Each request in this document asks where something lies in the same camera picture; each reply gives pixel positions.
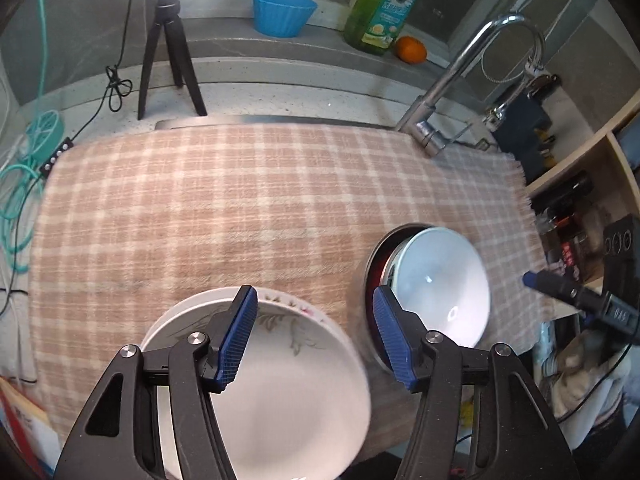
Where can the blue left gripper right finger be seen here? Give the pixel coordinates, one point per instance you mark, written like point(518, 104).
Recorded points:
point(402, 334)

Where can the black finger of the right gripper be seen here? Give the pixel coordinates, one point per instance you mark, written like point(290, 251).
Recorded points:
point(567, 291)

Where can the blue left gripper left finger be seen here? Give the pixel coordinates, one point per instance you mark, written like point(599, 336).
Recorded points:
point(228, 334)

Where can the white ceramic bowl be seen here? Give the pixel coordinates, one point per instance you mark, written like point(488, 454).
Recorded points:
point(439, 275)

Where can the red rimmed steel bowl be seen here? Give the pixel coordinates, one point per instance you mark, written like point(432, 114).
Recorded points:
point(372, 279)

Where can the white plate with pink flowers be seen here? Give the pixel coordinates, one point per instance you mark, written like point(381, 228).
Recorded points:
point(288, 331)

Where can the wooden shelf unit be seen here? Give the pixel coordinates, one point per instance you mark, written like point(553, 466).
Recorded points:
point(615, 189)

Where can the white plate with leaf print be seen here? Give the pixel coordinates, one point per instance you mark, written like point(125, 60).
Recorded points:
point(292, 425)

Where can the pink plaid cloth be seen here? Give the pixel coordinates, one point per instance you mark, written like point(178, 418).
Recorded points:
point(130, 225)

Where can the black inline light controller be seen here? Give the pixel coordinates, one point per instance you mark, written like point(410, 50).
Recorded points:
point(48, 164)

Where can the teal round power strip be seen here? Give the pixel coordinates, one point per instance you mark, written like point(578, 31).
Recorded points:
point(44, 135)

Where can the orange fruit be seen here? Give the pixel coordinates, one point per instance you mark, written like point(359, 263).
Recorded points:
point(410, 50)

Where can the blue ribbed cup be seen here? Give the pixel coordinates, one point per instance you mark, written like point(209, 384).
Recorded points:
point(282, 18)

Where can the black mini tripod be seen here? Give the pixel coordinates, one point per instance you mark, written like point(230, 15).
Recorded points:
point(167, 22)

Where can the green dish soap bottle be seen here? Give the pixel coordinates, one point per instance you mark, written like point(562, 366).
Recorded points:
point(374, 25)

